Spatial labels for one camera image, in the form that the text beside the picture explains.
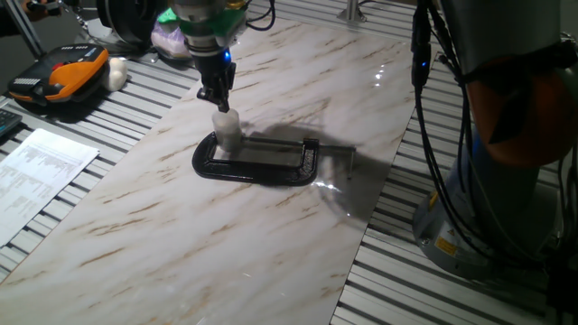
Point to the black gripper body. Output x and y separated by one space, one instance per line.
217 72

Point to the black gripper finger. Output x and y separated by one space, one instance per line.
225 103
207 94

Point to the small white plastic jar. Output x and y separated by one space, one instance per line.
229 141

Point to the purple plastic bag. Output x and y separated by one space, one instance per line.
169 40

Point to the black metal C-clamp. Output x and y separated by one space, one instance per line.
253 171

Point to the black round spool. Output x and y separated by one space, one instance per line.
131 20

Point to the orange and black teach pendant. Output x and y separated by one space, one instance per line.
68 72

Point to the thin metal stand leg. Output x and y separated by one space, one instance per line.
83 25

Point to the marble pattern board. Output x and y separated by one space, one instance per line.
226 248

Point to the printed white paper sheet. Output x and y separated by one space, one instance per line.
36 176

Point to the slanted aluminium strut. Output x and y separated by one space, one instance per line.
25 34

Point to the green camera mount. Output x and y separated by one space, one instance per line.
230 25

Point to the tall aluminium post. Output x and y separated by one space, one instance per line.
352 11

